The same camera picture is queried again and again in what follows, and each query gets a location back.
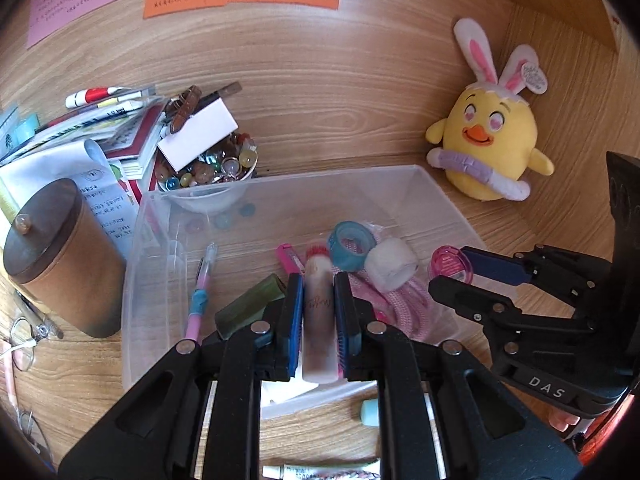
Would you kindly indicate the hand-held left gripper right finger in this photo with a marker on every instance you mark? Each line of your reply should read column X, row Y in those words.
column 345, row 320

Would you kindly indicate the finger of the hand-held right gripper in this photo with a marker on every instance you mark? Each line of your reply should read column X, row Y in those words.
column 465, row 297
column 495, row 266

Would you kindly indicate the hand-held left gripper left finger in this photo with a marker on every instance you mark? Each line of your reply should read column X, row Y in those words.
column 295, row 320

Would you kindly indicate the beige cosmetic tube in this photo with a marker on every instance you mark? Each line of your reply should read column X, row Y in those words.
column 320, row 320

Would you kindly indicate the pink round case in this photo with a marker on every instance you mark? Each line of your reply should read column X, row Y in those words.
column 447, row 262

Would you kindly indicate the dark green bottle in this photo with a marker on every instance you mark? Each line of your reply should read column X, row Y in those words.
column 250, row 302

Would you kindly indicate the blue tape roll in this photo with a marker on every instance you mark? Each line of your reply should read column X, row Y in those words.
column 342, row 255

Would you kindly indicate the white gauze roll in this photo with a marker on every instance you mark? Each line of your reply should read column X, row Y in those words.
column 392, row 265

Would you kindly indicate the pink pen with blue grip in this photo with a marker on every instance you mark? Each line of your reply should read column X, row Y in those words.
column 200, row 300

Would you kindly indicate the clear plastic storage box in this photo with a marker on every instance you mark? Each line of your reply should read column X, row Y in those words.
column 300, row 200

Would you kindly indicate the person's right hand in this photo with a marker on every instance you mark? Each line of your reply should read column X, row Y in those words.
column 565, row 419

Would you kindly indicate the teal small tube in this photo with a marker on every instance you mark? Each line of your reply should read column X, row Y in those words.
column 370, row 412

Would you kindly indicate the pale blue glass bead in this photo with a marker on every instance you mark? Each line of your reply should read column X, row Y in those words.
column 245, row 208

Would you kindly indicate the yellow chick plush toy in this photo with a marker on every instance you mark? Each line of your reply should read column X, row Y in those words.
column 492, row 130

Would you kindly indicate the white bowl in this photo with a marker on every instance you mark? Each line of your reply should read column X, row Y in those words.
column 210, row 197

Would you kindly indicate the white ointment tube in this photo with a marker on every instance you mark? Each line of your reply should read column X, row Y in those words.
column 285, row 471

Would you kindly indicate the pile of glass beads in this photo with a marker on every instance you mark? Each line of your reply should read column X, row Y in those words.
column 220, row 165

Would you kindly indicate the white cardboard box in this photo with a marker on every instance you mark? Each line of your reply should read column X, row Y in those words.
column 200, row 132

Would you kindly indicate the white printed paper sheet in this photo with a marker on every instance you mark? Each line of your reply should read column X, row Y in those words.
column 107, row 200

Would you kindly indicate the brown lidded cup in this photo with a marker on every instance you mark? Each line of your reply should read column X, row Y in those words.
column 65, row 270

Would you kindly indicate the stack of booklets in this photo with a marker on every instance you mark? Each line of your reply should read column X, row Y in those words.
column 125, row 135

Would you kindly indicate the small metal clipper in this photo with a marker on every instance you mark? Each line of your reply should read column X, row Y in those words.
column 42, row 320

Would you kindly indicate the pale pink stick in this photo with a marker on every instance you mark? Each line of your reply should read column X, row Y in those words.
column 7, row 375

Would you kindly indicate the red white marker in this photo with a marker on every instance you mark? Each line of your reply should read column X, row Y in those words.
column 95, row 95

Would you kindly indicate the teal printed packet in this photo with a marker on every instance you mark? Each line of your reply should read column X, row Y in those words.
column 20, row 130

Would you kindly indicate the thin frame glasses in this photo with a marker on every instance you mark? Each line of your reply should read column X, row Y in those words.
column 20, row 345

